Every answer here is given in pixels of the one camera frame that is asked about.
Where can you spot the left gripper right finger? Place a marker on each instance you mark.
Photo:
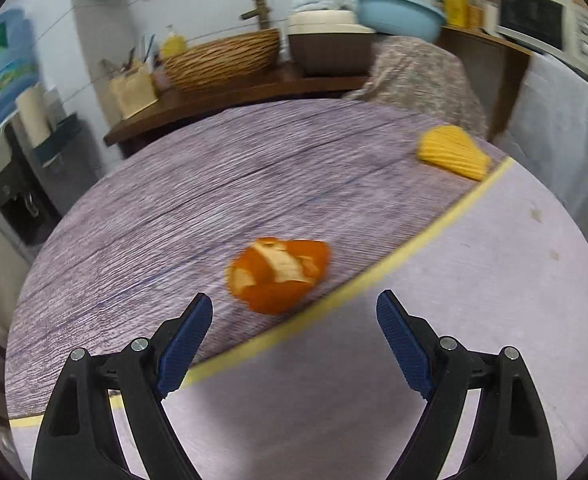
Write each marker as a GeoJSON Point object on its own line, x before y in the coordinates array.
{"type": "Point", "coordinates": [510, 438]}

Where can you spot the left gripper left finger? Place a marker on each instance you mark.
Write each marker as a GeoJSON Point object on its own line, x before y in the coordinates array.
{"type": "Point", "coordinates": [78, 438]}

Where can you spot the orange peel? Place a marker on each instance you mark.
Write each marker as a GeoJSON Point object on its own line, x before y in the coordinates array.
{"type": "Point", "coordinates": [272, 276]}

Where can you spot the black water dispenser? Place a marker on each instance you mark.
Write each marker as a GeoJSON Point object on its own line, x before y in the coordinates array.
{"type": "Point", "coordinates": [38, 186]}

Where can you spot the yellow foam fruit net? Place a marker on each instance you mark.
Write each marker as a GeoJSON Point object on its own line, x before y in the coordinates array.
{"type": "Point", "coordinates": [452, 149]}

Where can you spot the white wrinkled cover sheet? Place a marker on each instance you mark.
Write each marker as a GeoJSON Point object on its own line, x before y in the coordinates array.
{"type": "Point", "coordinates": [547, 132]}

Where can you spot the dark wooden counter shelf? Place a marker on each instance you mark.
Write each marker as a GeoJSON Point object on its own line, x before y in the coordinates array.
{"type": "Point", "coordinates": [176, 108]}

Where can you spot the wooden utensil holder box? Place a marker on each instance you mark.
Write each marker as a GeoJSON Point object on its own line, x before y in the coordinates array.
{"type": "Point", "coordinates": [126, 89]}

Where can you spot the wooden side cabinet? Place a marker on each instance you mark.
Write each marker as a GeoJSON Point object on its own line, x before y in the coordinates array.
{"type": "Point", "coordinates": [494, 67]}

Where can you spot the floral patterned cloth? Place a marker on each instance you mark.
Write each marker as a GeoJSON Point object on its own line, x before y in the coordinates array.
{"type": "Point", "coordinates": [413, 74]}

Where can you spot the blue water jug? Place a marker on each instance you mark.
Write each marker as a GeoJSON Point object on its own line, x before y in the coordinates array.
{"type": "Point", "coordinates": [19, 67]}

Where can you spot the woven wicker basket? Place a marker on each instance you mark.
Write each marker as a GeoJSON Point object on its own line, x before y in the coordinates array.
{"type": "Point", "coordinates": [223, 60]}

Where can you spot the yellow soap bottle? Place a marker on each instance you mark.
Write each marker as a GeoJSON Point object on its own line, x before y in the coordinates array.
{"type": "Point", "coordinates": [174, 44]}

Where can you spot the white microwave oven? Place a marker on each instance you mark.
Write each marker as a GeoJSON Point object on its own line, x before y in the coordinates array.
{"type": "Point", "coordinates": [554, 27]}

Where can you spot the brown cream rice cooker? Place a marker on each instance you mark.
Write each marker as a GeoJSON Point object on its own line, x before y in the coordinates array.
{"type": "Point", "coordinates": [330, 43]}

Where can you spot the light blue plastic basin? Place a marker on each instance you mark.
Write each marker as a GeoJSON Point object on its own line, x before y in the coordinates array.
{"type": "Point", "coordinates": [411, 18]}

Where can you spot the brass faucet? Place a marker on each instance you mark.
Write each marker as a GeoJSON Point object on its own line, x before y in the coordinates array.
{"type": "Point", "coordinates": [261, 12]}

